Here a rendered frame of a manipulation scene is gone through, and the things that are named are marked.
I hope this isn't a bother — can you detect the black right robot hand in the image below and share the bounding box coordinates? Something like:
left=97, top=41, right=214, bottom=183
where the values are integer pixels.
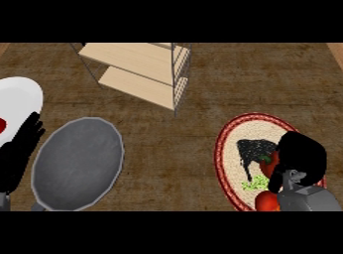
left=267, top=130, right=329, bottom=194

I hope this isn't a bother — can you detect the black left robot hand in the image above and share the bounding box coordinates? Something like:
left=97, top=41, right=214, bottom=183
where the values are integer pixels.
left=0, top=111, right=48, bottom=196

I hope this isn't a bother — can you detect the red bell pepper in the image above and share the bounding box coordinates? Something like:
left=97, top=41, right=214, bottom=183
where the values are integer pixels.
left=255, top=150, right=283, bottom=212

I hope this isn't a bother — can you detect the oval red-rimmed woven placemat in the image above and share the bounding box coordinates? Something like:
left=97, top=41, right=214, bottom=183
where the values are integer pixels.
left=214, top=112, right=329, bottom=212

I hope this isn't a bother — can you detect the grey round pan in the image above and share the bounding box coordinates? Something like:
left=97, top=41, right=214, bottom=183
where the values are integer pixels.
left=30, top=116, right=126, bottom=212

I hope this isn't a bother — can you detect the white oval dish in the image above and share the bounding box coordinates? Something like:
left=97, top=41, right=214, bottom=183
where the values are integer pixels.
left=0, top=76, right=47, bottom=153

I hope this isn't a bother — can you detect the wooden wire tiered shelf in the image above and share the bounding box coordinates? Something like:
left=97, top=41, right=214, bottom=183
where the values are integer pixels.
left=70, top=42, right=194, bottom=118

